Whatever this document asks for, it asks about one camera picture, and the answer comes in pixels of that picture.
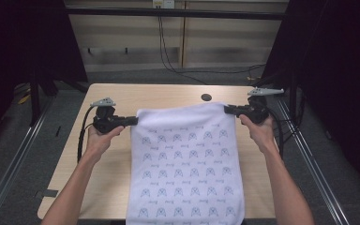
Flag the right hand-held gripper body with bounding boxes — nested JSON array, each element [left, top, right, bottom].
[[239, 87, 285, 125]]

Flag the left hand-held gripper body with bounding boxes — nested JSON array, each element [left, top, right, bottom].
[[89, 97, 126, 135]]

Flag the white printed towel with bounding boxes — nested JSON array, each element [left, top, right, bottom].
[[125, 101, 246, 225]]

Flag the person's left hand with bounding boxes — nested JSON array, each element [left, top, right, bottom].
[[85, 126, 126, 162]]

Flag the person's right hand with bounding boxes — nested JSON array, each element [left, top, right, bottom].
[[239, 113, 278, 155]]

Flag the black metal stand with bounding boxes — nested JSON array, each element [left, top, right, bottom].
[[27, 70, 59, 128]]

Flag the yellow floor item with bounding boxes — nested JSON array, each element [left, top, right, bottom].
[[17, 93, 32, 106]]

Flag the dark curtain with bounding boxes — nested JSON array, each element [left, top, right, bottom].
[[0, 0, 89, 155], [262, 0, 360, 201]]

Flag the grey tape strip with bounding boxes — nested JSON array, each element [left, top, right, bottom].
[[35, 188, 59, 200]]

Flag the left hand-held gripper black cable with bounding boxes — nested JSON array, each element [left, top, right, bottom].
[[76, 106, 97, 164]]

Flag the hand-held gripper black cable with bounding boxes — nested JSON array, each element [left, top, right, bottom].
[[76, 106, 97, 164], [266, 106, 286, 160]]

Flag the right hand-held gripper black cable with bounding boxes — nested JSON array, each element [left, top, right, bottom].
[[266, 106, 286, 160]]

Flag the black floor cables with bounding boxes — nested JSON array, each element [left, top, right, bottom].
[[271, 87, 306, 150]]

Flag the black hanging wall cable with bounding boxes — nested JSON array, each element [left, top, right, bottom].
[[157, 15, 267, 85]]

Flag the metal floor rail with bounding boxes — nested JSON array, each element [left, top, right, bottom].
[[276, 97, 352, 225], [0, 93, 56, 225]]

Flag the black horizontal frame bar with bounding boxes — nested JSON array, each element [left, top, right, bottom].
[[65, 7, 290, 22]]

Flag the white wall socket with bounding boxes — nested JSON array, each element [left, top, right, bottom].
[[152, 0, 176, 9]]

